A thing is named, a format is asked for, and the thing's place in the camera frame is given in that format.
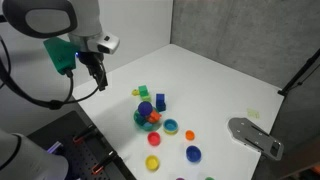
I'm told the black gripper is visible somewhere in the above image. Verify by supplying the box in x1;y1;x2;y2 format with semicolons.
77;51;109;92

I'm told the dark blue bowl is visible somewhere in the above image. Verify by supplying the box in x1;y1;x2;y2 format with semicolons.
185;145;202;164

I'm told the large green bowl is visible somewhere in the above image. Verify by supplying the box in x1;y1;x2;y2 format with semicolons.
133;107;162;132

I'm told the red bowl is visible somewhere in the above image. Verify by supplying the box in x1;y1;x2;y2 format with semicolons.
147;131;162;147

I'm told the yellow-green bowl under light blue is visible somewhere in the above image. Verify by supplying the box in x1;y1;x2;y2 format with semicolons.
163;128;179;136

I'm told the yellow bowl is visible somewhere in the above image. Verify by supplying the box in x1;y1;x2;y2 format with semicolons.
145;155;161;172

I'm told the small orange bowl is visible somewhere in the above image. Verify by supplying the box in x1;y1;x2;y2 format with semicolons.
185;130;196;141

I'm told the green cube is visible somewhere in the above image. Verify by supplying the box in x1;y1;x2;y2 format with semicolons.
138;85;149;97

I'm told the purple ball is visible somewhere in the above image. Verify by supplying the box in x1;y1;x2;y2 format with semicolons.
137;101;154;117

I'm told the black clamp with red tip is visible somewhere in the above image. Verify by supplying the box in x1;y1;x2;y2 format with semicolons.
72;124;98;145
91;150;118;176

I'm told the teal toy cube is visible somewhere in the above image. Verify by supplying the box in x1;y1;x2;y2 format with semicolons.
135;115;147;127

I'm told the bright blue cube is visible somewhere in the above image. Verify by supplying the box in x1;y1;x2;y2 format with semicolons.
155;93;166;104

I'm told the orange toy piece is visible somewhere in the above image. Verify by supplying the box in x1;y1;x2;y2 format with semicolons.
146;110;163;124

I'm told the dark blue cube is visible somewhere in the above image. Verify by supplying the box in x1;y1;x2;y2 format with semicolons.
156;101;167;113

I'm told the black pegboard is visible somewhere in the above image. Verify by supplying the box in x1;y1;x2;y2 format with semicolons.
27;110;137;180

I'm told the green toy cup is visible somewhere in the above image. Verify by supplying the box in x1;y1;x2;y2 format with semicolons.
163;118;179;133

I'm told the grey metal plate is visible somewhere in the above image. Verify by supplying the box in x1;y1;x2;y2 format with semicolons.
227;117;285;162

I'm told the black pole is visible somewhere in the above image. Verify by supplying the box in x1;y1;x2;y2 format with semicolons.
277;48;320;98

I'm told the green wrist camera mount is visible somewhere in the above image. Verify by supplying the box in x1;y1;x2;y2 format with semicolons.
43;36;81;76

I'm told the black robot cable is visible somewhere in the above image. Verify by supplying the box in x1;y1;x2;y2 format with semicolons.
0;34;101;111

